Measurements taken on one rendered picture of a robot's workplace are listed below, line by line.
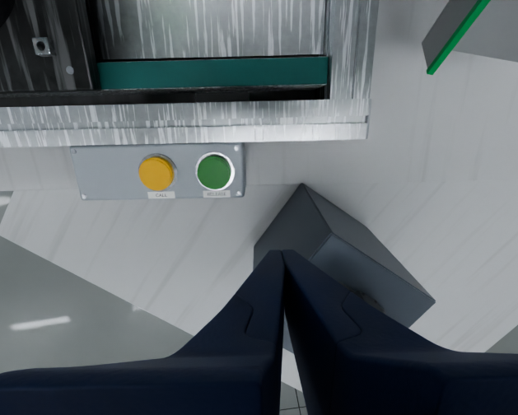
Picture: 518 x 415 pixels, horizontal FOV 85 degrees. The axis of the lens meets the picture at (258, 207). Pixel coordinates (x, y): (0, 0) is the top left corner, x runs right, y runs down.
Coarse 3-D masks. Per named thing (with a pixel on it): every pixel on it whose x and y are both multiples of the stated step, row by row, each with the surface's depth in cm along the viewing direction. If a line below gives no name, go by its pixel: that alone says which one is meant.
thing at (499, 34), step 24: (456, 0) 23; (480, 0) 20; (504, 0) 23; (456, 24) 23; (480, 24) 25; (504, 24) 25; (432, 48) 26; (456, 48) 27; (480, 48) 27; (504, 48) 27; (432, 72) 26
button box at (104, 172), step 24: (144, 144) 34; (168, 144) 34; (192, 144) 34; (216, 144) 34; (240, 144) 34; (96, 168) 34; (120, 168) 34; (192, 168) 34; (240, 168) 34; (96, 192) 35; (120, 192) 35; (144, 192) 35; (168, 192) 35; (192, 192) 35; (216, 192) 35; (240, 192) 35
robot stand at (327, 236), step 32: (288, 224) 39; (320, 224) 30; (352, 224) 40; (256, 256) 44; (320, 256) 27; (352, 256) 27; (384, 256) 33; (352, 288) 28; (384, 288) 28; (416, 288) 29; (416, 320) 30
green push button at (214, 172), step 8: (208, 160) 33; (216, 160) 33; (224, 160) 33; (200, 168) 33; (208, 168) 33; (216, 168) 33; (224, 168) 33; (200, 176) 34; (208, 176) 34; (216, 176) 34; (224, 176) 34; (208, 184) 34; (216, 184) 34; (224, 184) 34
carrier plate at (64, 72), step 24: (24, 0) 28; (48, 0) 28; (72, 0) 28; (24, 24) 29; (48, 24) 29; (72, 24) 29; (0, 48) 29; (24, 48) 29; (72, 48) 29; (0, 72) 30; (24, 72) 30; (48, 72) 30; (72, 72) 30; (96, 72) 32
